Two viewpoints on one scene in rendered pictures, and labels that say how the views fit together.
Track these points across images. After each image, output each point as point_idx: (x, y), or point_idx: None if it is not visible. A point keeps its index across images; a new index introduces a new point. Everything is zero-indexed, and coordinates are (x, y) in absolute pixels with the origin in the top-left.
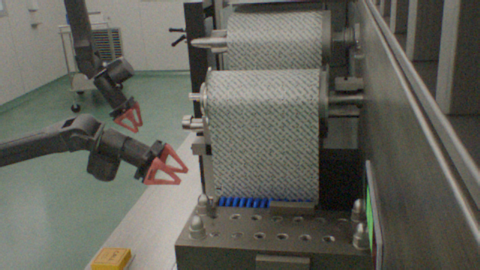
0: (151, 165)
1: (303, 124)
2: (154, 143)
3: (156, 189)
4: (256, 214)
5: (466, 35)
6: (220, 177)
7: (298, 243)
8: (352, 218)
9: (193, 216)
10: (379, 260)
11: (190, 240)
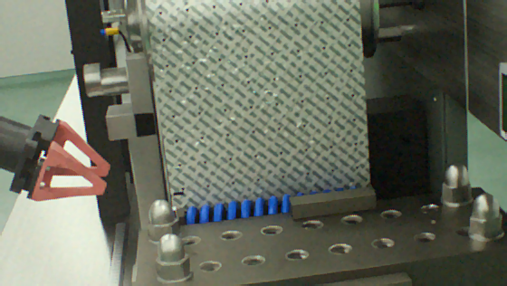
0: (47, 157)
1: (335, 42)
2: (39, 120)
3: (15, 240)
4: (269, 225)
5: None
6: (179, 169)
7: (376, 252)
8: (446, 201)
9: (164, 235)
10: None
11: (165, 284)
